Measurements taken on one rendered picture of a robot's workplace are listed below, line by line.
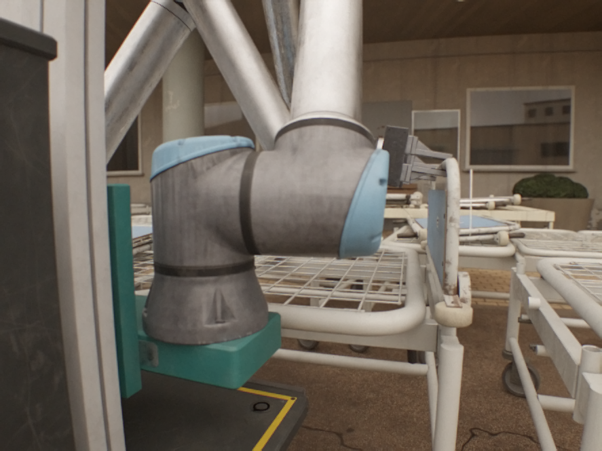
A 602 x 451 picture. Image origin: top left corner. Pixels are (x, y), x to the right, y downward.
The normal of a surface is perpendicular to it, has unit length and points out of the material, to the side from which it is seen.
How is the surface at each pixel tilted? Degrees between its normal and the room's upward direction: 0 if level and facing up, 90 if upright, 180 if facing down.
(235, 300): 70
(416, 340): 90
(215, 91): 90
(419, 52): 90
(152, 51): 107
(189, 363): 90
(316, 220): 101
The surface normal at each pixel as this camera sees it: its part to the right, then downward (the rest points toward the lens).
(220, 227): -0.15, 0.47
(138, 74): 0.48, 0.37
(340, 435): 0.00, -1.00
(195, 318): 0.09, -0.25
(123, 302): 0.95, 0.03
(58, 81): -0.33, 0.09
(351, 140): 0.47, -0.23
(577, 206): 0.07, 0.28
